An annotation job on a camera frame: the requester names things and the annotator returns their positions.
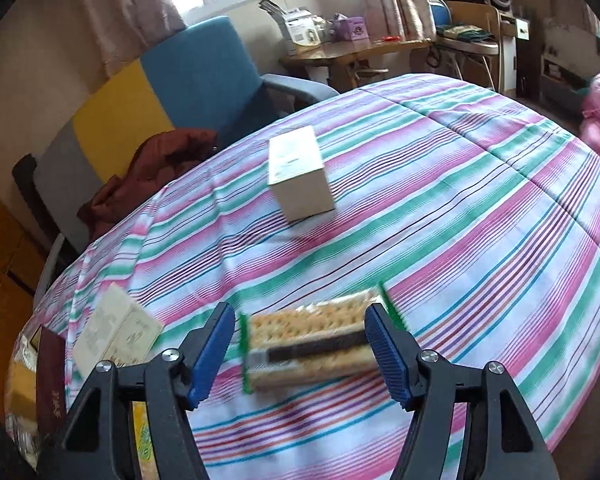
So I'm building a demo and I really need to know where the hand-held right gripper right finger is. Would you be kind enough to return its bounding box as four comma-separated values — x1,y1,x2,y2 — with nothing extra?
364,304,563,480

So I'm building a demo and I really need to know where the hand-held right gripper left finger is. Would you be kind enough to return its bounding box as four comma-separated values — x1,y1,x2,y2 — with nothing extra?
35,301,237,480

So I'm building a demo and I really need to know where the cracker packet with green edges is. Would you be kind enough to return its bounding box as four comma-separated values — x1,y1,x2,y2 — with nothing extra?
237,282,406,393

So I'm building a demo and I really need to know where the printed cream box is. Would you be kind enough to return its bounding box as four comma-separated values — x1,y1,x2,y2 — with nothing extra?
71,284,165,378

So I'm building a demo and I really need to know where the yellow snack packet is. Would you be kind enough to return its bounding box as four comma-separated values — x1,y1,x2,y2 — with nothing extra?
131,402,153,480

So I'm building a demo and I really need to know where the striped tablecloth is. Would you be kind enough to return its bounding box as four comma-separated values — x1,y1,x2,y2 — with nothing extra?
30,74,600,480

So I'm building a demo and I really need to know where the plain white box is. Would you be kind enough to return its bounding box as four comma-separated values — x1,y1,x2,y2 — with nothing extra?
267,125,337,223

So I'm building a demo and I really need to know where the brown jacket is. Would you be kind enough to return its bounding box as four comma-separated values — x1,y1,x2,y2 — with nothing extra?
77,129,218,241

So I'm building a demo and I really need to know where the wooden wardrobe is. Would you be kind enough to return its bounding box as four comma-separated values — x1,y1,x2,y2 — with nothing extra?
0,175,46,426

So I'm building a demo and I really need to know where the grey yellow blue armchair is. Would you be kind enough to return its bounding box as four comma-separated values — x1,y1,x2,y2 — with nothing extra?
12,15,341,261

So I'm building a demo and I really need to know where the wooden desk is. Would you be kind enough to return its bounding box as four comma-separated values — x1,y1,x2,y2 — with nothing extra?
279,37,433,93

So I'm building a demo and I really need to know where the purple tissue box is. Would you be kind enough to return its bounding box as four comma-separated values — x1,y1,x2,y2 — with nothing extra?
330,12,371,43

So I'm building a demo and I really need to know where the white appliance box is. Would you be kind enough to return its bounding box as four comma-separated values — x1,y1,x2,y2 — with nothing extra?
260,0,331,56

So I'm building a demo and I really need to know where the small wooden chair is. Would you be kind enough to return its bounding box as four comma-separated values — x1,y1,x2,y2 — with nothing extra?
447,0,518,96

